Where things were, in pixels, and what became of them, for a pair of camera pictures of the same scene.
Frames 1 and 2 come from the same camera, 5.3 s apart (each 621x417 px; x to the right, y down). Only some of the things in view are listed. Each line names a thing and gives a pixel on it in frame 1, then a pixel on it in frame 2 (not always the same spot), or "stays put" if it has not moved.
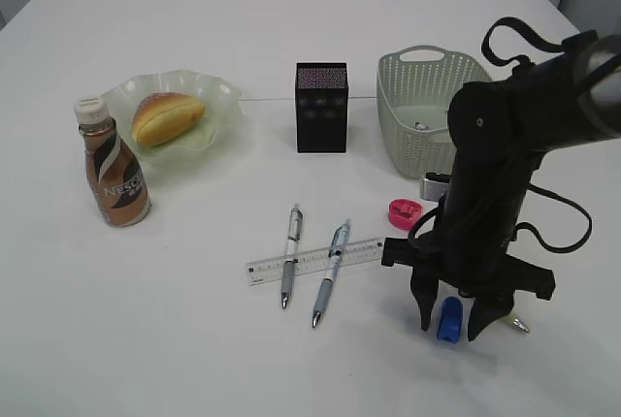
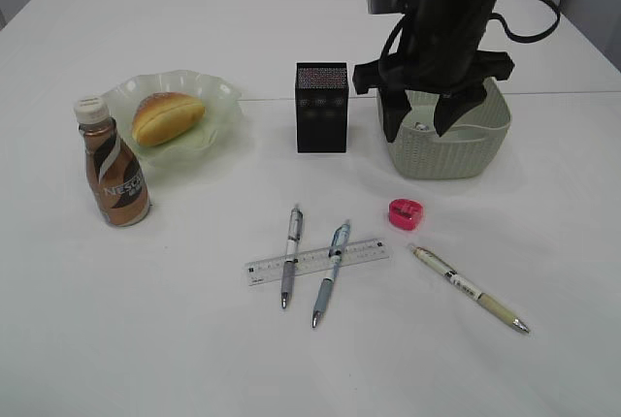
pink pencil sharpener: x=403 y=213 stays put
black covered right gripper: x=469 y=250 → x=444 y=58
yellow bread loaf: x=160 y=115 stays put
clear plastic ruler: x=314 y=261 stays put
